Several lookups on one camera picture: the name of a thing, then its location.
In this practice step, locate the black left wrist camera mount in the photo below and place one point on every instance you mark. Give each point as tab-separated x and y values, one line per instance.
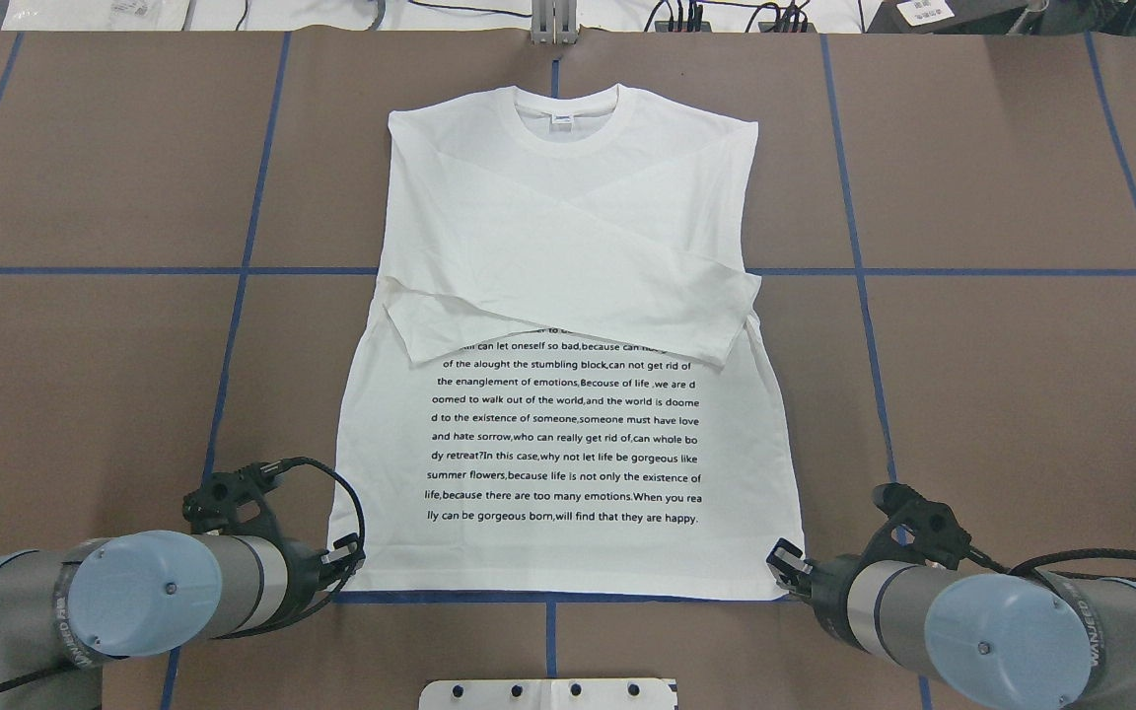
234	502

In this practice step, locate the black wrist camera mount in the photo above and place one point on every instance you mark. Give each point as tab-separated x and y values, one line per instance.
917	530
234	502

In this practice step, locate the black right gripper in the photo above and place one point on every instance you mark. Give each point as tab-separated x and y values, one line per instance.
827	583

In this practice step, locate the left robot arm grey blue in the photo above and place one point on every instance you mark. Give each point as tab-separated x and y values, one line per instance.
64	615

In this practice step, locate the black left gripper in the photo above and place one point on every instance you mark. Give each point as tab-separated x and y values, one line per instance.
305	576

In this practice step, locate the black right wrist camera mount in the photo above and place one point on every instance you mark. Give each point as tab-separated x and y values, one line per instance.
917	530

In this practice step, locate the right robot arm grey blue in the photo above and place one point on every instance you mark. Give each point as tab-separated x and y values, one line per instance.
1006	642

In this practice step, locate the black box with white label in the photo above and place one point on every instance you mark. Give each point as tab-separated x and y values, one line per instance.
977	18

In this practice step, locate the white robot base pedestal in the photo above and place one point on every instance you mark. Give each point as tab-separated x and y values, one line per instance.
551	693

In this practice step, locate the white long-sleeve printed shirt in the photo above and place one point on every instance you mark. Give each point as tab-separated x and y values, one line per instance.
562	384

